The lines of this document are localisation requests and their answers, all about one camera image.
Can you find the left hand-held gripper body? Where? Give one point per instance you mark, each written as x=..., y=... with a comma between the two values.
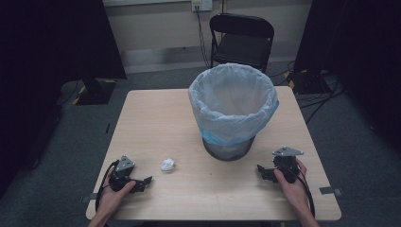
x=124, y=167

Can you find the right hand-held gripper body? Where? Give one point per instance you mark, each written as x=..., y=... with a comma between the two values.
x=286, y=160

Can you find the white paper ball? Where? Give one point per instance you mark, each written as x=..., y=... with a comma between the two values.
x=167, y=164

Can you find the black mesh trash bin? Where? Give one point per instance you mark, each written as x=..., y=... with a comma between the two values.
x=228, y=152

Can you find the pale blue plastic bin liner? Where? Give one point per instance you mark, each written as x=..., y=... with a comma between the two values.
x=231, y=104

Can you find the person's left hand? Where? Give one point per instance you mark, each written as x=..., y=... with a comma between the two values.
x=112, y=201

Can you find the person's right hand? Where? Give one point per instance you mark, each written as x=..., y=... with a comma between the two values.
x=296, y=192

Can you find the grey tape strip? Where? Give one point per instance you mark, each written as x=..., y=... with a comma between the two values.
x=330, y=190
x=89, y=198

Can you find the black stand base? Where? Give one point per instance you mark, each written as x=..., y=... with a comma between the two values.
x=94, y=93

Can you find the black box with yellow tape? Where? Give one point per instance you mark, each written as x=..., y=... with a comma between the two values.
x=310, y=82

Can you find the black folding chair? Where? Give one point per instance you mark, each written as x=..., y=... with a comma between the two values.
x=241, y=47

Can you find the black curtain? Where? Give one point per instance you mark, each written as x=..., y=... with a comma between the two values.
x=362, y=47
x=53, y=47

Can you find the white wall outlet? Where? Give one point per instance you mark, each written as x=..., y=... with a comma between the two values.
x=201, y=4

